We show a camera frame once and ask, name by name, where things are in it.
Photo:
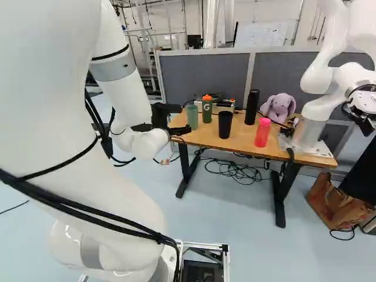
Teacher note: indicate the black plastic cup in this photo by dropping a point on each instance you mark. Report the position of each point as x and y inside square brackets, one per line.
[225, 126]

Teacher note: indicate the tall black bottle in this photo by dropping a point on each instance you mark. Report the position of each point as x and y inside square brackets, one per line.
[252, 108]

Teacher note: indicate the green plastic cup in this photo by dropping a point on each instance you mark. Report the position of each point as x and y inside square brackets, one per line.
[192, 119]

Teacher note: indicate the white robot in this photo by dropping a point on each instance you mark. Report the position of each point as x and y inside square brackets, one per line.
[323, 67]

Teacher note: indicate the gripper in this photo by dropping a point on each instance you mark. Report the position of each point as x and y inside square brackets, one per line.
[159, 116]

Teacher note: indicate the green bottle with orange cap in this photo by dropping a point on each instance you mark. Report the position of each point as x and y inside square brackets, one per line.
[207, 113]

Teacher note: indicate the purple plush bunny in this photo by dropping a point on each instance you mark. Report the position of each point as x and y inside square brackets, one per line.
[279, 107]

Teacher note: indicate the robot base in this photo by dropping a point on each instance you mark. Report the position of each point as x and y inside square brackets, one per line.
[205, 264]

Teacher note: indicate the silver box with red button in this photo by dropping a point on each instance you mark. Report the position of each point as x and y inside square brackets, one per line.
[225, 103]

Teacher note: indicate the brown paper bag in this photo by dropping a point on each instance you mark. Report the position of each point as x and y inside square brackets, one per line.
[332, 202]

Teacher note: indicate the pink water bottle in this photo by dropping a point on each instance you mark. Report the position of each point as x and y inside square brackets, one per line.
[262, 133]

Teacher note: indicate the wooden table with black legs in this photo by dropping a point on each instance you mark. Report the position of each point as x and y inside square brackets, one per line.
[241, 144]

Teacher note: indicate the grey office partition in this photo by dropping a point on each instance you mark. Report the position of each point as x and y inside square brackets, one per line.
[205, 73]

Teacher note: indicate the black cabinet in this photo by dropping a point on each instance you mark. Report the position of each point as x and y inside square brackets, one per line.
[362, 176]

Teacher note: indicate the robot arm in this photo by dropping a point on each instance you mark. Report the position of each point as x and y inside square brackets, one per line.
[58, 117]

